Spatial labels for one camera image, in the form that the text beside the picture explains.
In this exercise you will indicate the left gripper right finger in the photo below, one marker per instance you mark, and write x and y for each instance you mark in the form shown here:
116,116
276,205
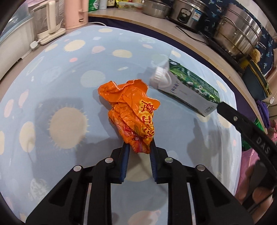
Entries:
195,189

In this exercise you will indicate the small steel bowl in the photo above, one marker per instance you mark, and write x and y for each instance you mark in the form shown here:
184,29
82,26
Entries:
156,9

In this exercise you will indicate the green white box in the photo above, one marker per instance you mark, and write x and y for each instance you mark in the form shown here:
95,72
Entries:
93,5

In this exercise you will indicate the large steel steamer pot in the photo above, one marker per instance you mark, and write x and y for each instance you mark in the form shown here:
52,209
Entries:
237,33

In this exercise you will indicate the person's right hand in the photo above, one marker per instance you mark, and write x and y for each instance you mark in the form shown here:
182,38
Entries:
261,196

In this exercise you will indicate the steel rice cooker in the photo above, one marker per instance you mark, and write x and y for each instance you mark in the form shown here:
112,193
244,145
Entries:
188,14

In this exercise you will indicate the light blue dotted tablecloth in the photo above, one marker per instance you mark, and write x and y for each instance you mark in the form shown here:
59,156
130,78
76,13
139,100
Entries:
52,117

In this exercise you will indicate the navy patterned backsplash cloth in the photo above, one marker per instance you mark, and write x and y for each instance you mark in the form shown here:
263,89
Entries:
215,8

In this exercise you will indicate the pink electric kettle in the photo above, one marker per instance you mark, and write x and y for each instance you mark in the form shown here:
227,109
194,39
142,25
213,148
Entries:
75,13

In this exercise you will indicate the dark teal plastic basin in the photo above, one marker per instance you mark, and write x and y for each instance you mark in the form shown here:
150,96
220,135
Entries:
255,82

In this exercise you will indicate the cream electric kettle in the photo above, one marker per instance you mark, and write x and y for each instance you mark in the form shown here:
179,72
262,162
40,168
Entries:
48,22

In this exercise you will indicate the pink trash bin with liner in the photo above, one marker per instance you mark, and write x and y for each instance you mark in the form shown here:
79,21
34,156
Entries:
248,160

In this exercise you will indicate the brown loofah sponge on basin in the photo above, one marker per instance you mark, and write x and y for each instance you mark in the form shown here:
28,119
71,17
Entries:
255,55

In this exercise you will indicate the black induction cooktop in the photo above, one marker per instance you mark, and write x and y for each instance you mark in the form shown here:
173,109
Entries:
213,45

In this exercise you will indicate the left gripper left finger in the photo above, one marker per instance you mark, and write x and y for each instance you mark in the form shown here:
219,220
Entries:
83,194

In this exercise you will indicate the purple folded towel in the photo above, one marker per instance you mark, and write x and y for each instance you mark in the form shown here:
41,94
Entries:
262,107

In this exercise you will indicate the white storage container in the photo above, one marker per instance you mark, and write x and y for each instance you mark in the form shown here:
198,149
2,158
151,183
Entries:
16,38

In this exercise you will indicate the orange plastic bag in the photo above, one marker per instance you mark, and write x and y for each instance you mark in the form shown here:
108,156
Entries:
132,112

